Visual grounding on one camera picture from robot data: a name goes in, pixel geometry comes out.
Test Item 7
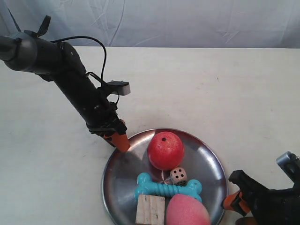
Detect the white backdrop cloth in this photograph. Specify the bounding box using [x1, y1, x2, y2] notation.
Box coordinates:
[0, 0, 300, 48]

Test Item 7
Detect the round silver metal plate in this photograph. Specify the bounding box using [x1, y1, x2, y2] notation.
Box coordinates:
[102, 128, 228, 225]

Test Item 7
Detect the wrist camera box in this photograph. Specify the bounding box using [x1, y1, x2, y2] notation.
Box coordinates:
[276, 151, 300, 183]
[107, 81, 131, 96]

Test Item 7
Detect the small wooden die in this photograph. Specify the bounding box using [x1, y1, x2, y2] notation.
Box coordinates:
[170, 167, 188, 186]

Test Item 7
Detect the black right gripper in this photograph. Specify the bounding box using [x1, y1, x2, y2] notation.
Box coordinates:
[221, 170, 281, 220]

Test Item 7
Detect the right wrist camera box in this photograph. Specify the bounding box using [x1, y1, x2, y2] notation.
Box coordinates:
[276, 151, 300, 183]

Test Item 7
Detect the pink toy peach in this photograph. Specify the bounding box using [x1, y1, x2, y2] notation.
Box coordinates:
[166, 194, 211, 225]

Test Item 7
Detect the red toy apple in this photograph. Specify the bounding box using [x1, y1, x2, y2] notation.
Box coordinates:
[147, 131, 185, 171]

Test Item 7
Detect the teal rubber bone toy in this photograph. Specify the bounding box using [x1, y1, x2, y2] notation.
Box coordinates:
[134, 172, 203, 202]

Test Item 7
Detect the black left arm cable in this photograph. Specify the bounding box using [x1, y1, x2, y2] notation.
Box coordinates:
[50, 35, 120, 111]

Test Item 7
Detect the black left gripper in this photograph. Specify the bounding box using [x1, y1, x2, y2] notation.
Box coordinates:
[79, 87, 129, 152]

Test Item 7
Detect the light wooden block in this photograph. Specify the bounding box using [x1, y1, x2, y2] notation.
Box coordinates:
[135, 195, 165, 225]

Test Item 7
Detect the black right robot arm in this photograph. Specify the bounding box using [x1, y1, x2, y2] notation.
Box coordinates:
[221, 170, 300, 225]

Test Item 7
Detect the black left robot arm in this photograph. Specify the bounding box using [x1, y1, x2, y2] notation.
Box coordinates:
[0, 31, 130, 152]

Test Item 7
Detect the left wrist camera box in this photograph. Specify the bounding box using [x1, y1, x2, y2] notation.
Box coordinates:
[107, 81, 131, 96]

